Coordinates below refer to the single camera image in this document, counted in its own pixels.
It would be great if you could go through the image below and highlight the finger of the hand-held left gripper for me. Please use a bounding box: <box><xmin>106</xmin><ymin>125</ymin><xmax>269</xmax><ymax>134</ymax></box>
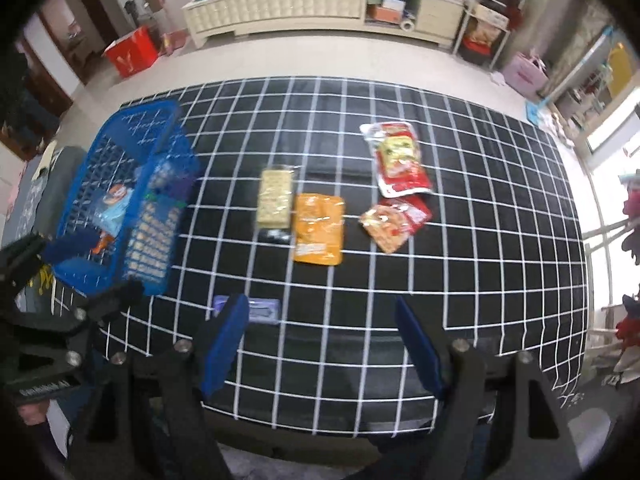
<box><xmin>65</xmin><ymin>280</ymin><xmax>145</xmax><ymax>366</ymax></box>
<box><xmin>0</xmin><ymin>232</ymin><xmax>97</xmax><ymax>306</ymax></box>

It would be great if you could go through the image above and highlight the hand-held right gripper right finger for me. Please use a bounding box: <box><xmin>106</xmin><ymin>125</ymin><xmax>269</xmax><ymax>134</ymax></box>
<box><xmin>350</xmin><ymin>297</ymin><xmax>583</xmax><ymax>480</ymax></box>

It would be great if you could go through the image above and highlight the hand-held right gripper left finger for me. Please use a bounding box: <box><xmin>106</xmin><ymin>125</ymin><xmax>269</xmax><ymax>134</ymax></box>
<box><xmin>65</xmin><ymin>294</ymin><xmax>250</xmax><ymax>480</ymax></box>

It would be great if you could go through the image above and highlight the purple snack bar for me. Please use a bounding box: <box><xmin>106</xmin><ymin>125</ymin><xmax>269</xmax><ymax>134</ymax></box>
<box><xmin>212</xmin><ymin>296</ymin><xmax>281</xmax><ymax>327</ymax></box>

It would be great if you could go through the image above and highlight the large light blue snack packet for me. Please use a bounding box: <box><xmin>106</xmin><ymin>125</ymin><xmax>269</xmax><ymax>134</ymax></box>
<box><xmin>96</xmin><ymin>185</ymin><xmax>135</xmax><ymax>237</ymax></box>

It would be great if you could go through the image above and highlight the blue plastic basket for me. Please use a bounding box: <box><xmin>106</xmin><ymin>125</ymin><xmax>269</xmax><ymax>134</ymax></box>
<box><xmin>54</xmin><ymin>99</ymin><xmax>202</xmax><ymax>297</ymax></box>

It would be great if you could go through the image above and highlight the small red snack packet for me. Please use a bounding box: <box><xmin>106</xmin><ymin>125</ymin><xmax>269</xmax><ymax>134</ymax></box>
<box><xmin>359</xmin><ymin>196</ymin><xmax>432</xmax><ymax>254</ymax></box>

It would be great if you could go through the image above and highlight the cream snack packet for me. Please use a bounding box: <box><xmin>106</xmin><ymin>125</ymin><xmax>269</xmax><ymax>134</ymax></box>
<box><xmin>255</xmin><ymin>167</ymin><xmax>296</xmax><ymax>229</ymax></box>

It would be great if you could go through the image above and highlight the large red white snack packet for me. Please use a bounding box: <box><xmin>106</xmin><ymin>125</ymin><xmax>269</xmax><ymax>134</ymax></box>
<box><xmin>360</xmin><ymin>122</ymin><xmax>434</xmax><ymax>199</ymax></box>

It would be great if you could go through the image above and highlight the dark cloth with yellow print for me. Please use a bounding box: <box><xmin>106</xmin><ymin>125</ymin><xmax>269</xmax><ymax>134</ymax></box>
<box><xmin>20</xmin><ymin>262</ymin><xmax>58</xmax><ymax>311</ymax></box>

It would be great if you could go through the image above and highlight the blue grey floral cloth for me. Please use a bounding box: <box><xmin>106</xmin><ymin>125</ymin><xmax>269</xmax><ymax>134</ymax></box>
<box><xmin>10</xmin><ymin>180</ymin><xmax>48</xmax><ymax>241</ymax></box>

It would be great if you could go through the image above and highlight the black white checked tablecloth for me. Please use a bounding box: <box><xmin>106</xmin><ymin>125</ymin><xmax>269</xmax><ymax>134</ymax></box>
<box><xmin>52</xmin><ymin>76</ymin><xmax>592</xmax><ymax>439</ymax></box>

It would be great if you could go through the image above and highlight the grey sofa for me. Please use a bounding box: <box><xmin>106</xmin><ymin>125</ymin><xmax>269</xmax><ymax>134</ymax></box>
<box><xmin>0</xmin><ymin>145</ymin><xmax>90</xmax><ymax>321</ymax></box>

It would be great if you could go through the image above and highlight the red paper bag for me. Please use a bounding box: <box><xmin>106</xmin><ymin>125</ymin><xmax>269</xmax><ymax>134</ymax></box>
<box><xmin>103</xmin><ymin>26</ymin><xmax>162</xmax><ymax>79</ymax></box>

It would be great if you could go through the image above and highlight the broom with dustpan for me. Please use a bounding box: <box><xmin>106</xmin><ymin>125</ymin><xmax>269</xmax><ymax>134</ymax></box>
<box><xmin>159</xmin><ymin>30</ymin><xmax>188</xmax><ymax>57</ymax></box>

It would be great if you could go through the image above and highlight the pink bag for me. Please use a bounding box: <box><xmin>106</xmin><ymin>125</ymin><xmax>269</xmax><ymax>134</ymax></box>
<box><xmin>501</xmin><ymin>51</ymin><xmax>549</xmax><ymax>97</ymax></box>

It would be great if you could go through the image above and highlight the white cabinet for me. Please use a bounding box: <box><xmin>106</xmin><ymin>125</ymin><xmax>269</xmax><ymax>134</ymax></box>
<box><xmin>181</xmin><ymin>0</ymin><xmax>469</xmax><ymax>52</ymax></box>

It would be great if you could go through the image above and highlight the white metal rack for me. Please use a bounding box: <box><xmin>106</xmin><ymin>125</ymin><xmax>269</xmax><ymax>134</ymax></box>
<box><xmin>452</xmin><ymin>0</ymin><xmax>532</xmax><ymax>72</ymax></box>

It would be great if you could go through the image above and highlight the yellow garment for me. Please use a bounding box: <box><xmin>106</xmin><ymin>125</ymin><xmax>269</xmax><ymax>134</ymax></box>
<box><xmin>606</xmin><ymin>46</ymin><xmax>640</xmax><ymax>99</ymax></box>

